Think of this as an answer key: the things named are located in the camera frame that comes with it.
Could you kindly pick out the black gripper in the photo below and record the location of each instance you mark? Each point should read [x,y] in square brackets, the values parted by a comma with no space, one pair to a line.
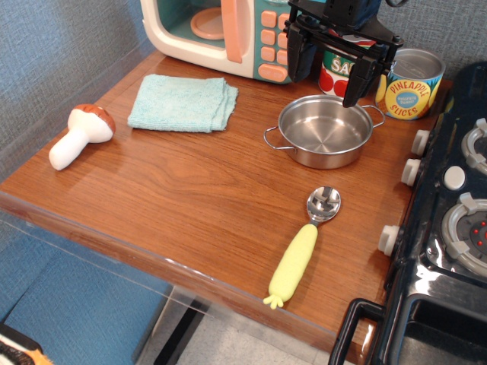
[331,25]

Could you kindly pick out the white brown toy mushroom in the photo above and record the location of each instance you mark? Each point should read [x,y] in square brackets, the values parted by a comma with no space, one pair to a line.
[87,123]

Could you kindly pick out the tomato sauce can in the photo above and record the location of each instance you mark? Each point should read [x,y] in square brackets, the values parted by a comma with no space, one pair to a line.
[334,74]

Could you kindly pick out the small steel pan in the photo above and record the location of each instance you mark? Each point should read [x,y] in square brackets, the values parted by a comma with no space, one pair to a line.
[317,131]

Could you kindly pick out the pineapple slices can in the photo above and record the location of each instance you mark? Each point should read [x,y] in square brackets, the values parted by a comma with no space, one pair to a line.
[409,90]

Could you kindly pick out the toy microwave teal and pink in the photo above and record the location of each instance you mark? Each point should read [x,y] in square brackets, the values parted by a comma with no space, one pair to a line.
[239,37]

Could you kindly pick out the light blue folded cloth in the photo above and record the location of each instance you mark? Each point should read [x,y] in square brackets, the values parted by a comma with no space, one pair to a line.
[175,104]

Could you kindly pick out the black toy stove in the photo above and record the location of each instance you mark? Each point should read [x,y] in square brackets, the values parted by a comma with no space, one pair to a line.
[435,306]

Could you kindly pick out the orange black object at corner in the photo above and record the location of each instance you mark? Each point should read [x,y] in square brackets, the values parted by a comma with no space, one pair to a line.
[18,349]

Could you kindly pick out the spoon with yellow handle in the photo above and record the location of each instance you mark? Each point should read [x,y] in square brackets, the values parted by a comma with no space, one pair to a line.
[323,204]

